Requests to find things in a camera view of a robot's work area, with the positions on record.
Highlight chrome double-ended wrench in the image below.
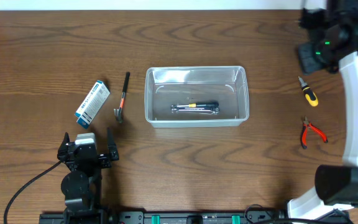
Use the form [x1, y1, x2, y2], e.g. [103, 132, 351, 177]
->
[170, 105, 220, 114]

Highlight red handled pliers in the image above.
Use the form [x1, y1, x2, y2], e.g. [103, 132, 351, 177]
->
[300, 116, 329, 150]

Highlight black yellow slim screwdriver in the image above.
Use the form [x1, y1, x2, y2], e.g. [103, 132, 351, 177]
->
[172, 101, 219, 108]

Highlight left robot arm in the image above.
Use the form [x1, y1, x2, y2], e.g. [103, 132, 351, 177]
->
[57, 129, 119, 223]

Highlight clear plastic storage container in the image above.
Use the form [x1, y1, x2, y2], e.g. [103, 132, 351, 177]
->
[144, 66, 250, 128]

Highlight stubby yellow black screwdriver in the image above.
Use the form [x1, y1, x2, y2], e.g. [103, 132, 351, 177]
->
[298, 77, 318, 107]

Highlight black mounting rail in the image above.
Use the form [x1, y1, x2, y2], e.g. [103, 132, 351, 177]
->
[39, 208, 352, 224]

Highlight white blue screwdriver box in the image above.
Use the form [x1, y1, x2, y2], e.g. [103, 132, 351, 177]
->
[75, 80, 110, 129]

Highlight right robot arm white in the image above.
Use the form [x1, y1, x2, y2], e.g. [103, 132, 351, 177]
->
[287, 1, 358, 223]

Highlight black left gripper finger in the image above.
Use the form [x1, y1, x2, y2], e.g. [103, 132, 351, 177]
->
[107, 128, 119, 161]
[59, 133, 70, 152]

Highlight small hammer black handle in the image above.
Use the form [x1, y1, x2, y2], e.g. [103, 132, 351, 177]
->
[114, 72, 131, 123]

